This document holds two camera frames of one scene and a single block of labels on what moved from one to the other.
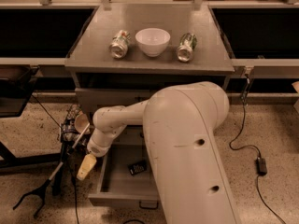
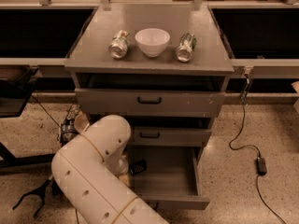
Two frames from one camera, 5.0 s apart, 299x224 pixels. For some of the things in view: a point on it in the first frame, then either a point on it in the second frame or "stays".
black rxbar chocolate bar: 135,168 stays
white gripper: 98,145 -> 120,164
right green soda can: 187,44 stays
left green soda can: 119,47 stays
